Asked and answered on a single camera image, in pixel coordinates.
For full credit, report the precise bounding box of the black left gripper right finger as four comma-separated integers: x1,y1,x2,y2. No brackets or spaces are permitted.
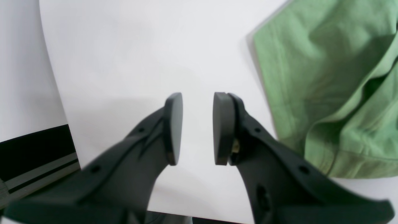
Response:
213,92,394,224

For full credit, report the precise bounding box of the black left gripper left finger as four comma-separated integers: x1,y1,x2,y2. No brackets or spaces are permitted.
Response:
4,93,183,224

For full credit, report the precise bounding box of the green t-shirt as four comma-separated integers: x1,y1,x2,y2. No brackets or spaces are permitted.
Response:
253,0,398,179

